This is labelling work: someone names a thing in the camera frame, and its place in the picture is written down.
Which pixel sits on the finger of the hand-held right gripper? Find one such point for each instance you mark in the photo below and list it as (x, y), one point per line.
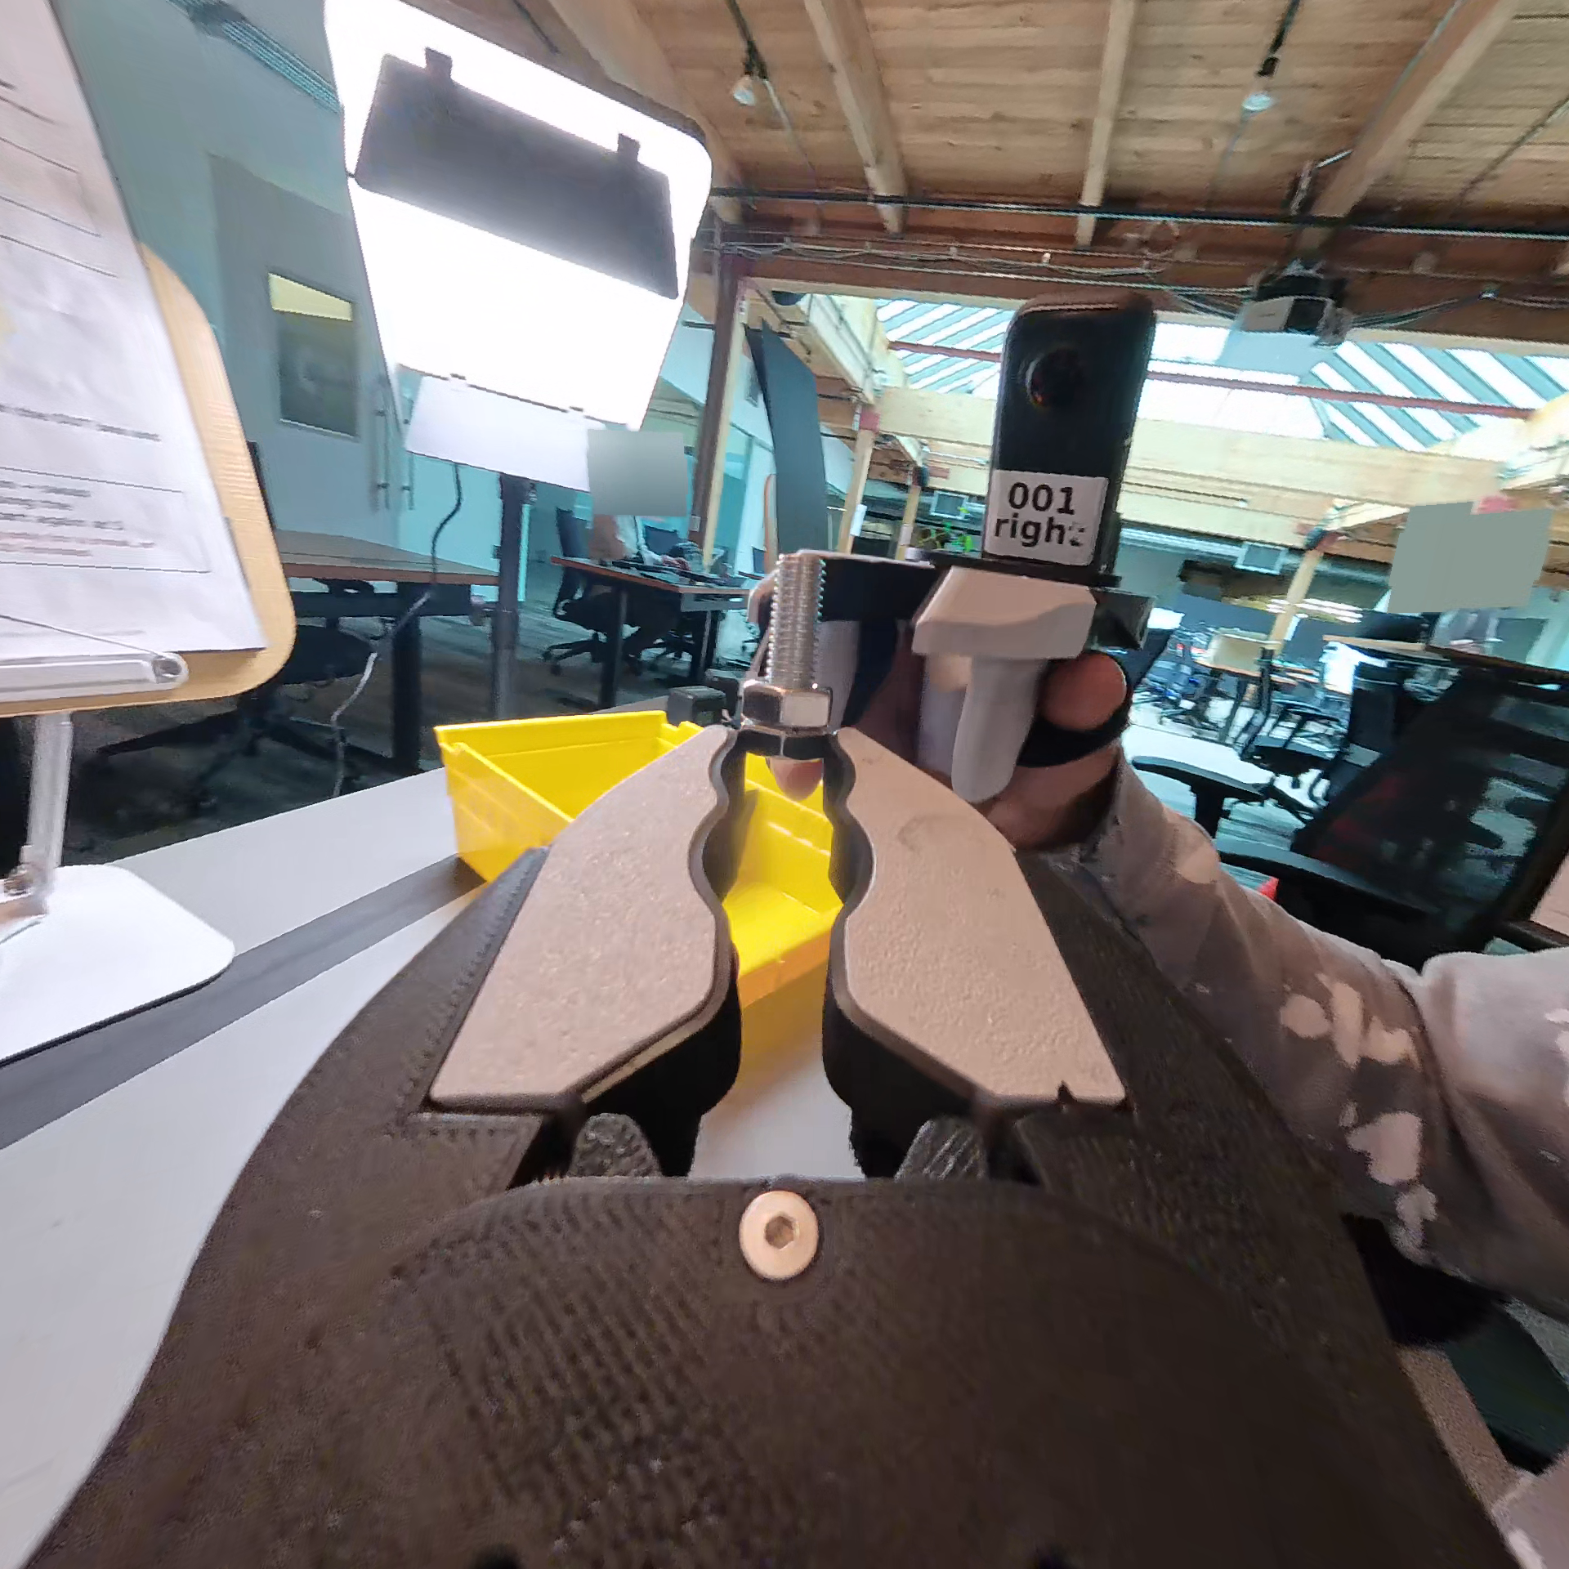
(763, 627)
(995, 651)

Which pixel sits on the silver hex bolt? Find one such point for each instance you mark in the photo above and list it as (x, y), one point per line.
(799, 627)

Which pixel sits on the ceiling projector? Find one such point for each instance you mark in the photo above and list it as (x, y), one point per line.
(1288, 308)

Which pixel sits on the wooden desk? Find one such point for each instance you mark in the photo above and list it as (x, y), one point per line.
(369, 573)
(638, 590)

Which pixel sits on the instruction sheet stand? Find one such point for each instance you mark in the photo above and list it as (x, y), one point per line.
(100, 442)

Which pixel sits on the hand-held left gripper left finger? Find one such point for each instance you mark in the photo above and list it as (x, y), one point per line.
(590, 982)

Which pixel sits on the silver hex nut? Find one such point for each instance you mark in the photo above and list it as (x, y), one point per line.
(786, 715)

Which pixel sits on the person's right forearm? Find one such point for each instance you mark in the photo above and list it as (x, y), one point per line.
(1325, 1057)

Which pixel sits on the yellow plastic bin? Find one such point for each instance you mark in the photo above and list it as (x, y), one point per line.
(590, 786)

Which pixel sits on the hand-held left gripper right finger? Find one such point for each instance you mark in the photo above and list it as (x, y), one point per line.
(982, 982)

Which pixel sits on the studio light panel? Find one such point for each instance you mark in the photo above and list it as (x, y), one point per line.
(517, 246)

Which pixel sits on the person's right hand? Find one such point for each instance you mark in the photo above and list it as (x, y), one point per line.
(1068, 786)

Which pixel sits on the black mesh office chair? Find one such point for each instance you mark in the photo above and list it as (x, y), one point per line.
(1449, 810)

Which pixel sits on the black flat panel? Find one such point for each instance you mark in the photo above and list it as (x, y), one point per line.
(799, 455)

